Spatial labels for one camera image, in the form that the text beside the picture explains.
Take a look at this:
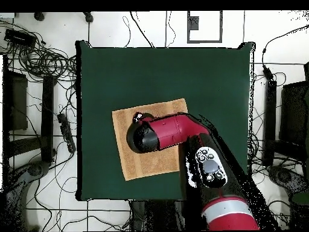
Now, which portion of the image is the long black power strip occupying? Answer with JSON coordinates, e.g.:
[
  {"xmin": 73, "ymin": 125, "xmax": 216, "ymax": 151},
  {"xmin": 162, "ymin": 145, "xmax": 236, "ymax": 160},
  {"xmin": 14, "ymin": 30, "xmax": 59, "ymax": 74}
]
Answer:
[{"xmin": 57, "ymin": 112, "xmax": 77, "ymax": 154}]

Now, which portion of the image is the black robot pedestal stand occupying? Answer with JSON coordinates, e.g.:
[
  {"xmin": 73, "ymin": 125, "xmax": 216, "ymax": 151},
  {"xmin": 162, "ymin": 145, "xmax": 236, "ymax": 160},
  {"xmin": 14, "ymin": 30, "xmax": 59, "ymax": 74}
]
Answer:
[{"xmin": 129, "ymin": 199, "xmax": 186, "ymax": 231}]

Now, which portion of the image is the black cable tangle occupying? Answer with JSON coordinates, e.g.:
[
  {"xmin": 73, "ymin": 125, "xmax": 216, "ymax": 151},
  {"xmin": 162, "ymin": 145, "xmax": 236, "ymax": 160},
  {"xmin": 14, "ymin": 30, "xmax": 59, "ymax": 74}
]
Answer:
[{"xmin": 0, "ymin": 19, "xmax": 78, "ymax": 83}]

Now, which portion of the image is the black frame stand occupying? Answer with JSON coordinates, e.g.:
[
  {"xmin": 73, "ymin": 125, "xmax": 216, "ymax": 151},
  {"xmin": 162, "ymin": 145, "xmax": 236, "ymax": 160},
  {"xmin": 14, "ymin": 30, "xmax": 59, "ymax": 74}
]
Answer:
[{"xmin": 2, "ymin": 55, "xmax": 57, "ymax": 165}]

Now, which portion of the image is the orange terry towel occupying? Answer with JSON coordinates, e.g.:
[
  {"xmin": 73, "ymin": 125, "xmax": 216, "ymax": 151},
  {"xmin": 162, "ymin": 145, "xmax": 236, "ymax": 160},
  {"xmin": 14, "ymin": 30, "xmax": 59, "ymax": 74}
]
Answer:
[{"xmin": 111, "ymin": 97, "xmax": 188, "ymax": 182}]

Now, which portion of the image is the black upright bar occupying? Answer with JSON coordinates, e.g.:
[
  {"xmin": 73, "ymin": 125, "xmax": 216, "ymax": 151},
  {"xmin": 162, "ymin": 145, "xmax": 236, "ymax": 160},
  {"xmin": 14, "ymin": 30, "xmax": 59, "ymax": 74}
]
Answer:
[{"xmin": 263, "ymin": 79, "xmax": 278, "ymax": 166}]

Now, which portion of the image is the black power supply box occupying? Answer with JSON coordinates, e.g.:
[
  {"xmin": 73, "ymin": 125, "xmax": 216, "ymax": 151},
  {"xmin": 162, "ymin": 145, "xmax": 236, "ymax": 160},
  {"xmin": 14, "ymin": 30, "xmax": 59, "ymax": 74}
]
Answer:
[{"xmin": 4, "ymin": 28, "xmax": 37, "ymax": 49}]

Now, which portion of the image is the grey pedestal leg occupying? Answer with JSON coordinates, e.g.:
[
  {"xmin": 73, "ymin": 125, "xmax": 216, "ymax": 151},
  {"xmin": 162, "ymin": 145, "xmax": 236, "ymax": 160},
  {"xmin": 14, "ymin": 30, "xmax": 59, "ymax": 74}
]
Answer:
[
  {"xmin": 267, "ymin": 165, "xmax": 305, "ymax": 194},
  {"xmin": 4, "ymin": 160, "xmax": 51, "ymax": 231}
]

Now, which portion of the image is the black inline cable adapter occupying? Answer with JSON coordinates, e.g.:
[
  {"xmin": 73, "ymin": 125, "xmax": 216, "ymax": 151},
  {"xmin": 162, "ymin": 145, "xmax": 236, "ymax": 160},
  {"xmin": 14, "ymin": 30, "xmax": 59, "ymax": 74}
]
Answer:
[{"xmin": 261, "ymin": 63, "xmax": 275, "ymax": 82}]

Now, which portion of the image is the dark green rounded object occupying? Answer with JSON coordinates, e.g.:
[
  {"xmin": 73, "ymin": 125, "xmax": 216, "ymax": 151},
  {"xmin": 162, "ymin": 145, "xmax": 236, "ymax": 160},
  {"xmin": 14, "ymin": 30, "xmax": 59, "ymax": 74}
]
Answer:
[{"xmin": 291, "ymin": 190, "xmax": 309, "ymax": 206}]

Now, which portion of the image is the dark green table cloth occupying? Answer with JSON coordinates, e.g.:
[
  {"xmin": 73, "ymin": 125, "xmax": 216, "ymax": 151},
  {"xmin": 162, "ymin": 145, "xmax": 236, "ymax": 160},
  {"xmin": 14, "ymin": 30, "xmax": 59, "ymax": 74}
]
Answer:
[{"xmin": 74, "ymin": 40, "xmax": 255, "ymax": 202}]

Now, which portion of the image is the large black box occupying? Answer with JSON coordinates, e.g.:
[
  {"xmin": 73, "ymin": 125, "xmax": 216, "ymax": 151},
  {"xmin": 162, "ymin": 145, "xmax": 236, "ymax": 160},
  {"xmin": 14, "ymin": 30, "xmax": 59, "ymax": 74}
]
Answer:
[{"xmin": 279, "ymin": 80, "xmax": 309, "ymax": 163}]

